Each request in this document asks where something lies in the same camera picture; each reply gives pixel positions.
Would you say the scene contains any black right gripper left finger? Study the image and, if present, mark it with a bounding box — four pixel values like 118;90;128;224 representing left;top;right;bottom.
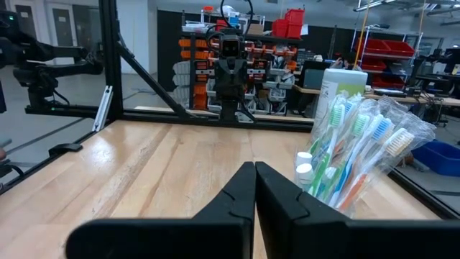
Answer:
65;161;257;259

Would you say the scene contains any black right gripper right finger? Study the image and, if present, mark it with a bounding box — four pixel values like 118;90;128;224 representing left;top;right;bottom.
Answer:
255;161;460;259

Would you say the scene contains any small blue mouthwash bottle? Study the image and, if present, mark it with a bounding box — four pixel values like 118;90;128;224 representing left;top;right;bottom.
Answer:
295;151;313;168
295;163;317;195

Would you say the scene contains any green toothbrush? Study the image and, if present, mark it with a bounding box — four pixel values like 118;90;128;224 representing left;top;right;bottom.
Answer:
316;96;374;202
308;91;348;198

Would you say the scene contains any parts bin rack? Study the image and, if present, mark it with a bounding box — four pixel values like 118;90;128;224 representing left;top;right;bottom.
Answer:
172;9;301;114

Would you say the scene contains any clear plastic bag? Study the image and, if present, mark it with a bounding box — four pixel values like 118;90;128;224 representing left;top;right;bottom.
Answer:
293;143;392;220

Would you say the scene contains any red storage bin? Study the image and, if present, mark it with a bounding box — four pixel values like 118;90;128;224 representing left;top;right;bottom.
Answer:
284;9;306;25
271;18;303;40
362;37;391;55
382;40;416;58

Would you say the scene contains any dark desk monitor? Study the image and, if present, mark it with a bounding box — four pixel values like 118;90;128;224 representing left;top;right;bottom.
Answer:
298;60;328;90

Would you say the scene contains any white green wipes canister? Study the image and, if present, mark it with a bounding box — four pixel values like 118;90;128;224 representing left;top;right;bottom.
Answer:
313;68;369;125

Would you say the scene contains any person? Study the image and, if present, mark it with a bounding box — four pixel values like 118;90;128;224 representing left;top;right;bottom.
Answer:
330;52;362;71

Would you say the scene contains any white aluminium bar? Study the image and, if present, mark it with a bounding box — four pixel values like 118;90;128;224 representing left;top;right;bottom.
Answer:
91;85;114;132

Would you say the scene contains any blue plastic bin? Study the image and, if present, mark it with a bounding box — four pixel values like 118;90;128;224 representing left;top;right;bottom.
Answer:
411;139;460;178

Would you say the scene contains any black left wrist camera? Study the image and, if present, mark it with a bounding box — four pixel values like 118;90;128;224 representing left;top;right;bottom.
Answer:
219;35;242;59

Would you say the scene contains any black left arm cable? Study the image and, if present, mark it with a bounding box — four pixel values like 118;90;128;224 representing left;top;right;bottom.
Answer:
205;0;254;55

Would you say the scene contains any black aluminium table frame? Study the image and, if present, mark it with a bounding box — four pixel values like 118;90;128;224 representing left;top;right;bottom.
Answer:
0;0;460;220

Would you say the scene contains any yellow hanging cable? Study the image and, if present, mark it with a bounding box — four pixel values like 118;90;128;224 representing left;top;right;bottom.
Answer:
354;0;371;69

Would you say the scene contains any black rail bracket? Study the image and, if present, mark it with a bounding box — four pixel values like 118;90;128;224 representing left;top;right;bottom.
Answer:
48;142;84;158

